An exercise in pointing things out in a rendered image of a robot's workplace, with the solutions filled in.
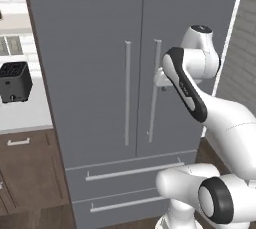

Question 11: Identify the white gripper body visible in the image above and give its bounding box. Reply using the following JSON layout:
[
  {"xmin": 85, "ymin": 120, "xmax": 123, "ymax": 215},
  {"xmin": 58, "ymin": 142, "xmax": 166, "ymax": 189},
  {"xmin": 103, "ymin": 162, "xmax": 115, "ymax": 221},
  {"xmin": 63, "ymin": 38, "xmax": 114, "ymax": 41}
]
[{"xmin": 153, "ymin": 67, "xmax": 175, "ymax": 89}]

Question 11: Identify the grey fridge door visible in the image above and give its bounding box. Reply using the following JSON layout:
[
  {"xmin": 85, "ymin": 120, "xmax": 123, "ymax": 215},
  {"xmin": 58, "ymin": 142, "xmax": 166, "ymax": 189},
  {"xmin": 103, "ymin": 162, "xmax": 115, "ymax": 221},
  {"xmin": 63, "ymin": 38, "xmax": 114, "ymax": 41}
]
[
  {"xmin": 135, "ymin": 0, "xmax": 243, "ymax": 158},
  {"xmin": 22, "ymin": 0, "xmax": 146, "ymax": 171}
]

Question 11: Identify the grey fridge drawer front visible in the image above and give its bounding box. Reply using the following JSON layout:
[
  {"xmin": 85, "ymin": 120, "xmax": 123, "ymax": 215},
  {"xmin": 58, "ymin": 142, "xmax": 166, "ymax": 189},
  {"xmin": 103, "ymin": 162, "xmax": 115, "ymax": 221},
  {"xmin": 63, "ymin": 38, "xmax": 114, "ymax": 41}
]
[
  {"xmin": 72, "ymin": 187, "xmax": 175, "ymax": 229},
  {"xmin": 65, "ymin": 150, "xmax": 198, "ymax": 203}
]

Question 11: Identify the brown drawer front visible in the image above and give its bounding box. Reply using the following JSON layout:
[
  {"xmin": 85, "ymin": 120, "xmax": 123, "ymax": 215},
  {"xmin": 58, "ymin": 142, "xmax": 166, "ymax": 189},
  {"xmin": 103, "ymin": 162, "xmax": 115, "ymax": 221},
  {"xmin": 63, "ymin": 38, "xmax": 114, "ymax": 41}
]
[{"xmin": 0, "ymin": 128, "xmax": 58, "ymax": 161}]

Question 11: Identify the black toaster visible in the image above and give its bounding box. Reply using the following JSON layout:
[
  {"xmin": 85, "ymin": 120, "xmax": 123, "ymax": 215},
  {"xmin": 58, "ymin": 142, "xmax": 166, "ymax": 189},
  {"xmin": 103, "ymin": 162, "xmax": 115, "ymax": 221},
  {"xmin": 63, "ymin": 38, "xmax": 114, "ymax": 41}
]
[{"xmin": 0, "ymin": 60, "xmax": 34, "ymax": 105}]

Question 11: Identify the brown cupboard door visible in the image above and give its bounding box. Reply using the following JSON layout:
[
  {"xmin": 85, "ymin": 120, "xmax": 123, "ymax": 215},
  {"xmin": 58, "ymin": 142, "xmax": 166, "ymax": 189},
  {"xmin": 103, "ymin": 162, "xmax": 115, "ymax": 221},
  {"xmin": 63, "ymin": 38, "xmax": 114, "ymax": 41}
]
[{"xmin": 0, "ymin": 154, "xmax": 70, "ymax": 216}]

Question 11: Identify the grey fridge door handle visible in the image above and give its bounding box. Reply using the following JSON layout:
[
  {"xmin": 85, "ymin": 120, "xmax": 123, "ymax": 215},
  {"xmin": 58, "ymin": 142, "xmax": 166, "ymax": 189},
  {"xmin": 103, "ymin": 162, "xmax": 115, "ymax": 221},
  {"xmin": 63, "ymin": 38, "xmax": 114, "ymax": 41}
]
[
  {"xmin": 147, "ymin": 38, "xmax": 163, "ymax": 144},
  {"xmin": 123, "ymin": 40, "xmax": 133, "ymax": 147}
]

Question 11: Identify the grey fridge drawer handle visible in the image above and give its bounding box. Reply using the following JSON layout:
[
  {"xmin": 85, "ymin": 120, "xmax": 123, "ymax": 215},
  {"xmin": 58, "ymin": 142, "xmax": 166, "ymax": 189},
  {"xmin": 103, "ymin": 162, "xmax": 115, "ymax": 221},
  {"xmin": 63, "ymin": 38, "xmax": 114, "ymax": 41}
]
[
  {"xmin": 89, "ymin": 195, "xmax": 167, "ymax": 214},
  {"xmin": 85, "ymin": 161, "xmax": 186, "ymax": 183}
]

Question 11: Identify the white drawer handle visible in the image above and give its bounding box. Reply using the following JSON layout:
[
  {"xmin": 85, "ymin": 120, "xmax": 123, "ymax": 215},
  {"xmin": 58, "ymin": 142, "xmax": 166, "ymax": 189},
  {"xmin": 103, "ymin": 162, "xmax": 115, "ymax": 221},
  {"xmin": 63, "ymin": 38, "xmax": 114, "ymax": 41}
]
[{"xmin": 6, "ymin": 136, "xmax": 31, "ymax": 147}]

